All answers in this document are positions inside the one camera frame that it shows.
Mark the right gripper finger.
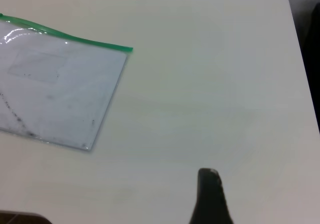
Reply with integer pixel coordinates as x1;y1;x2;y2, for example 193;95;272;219
187;168;236;224

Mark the clear plastic zip bag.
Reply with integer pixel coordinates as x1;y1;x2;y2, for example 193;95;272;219
0;13;134;152

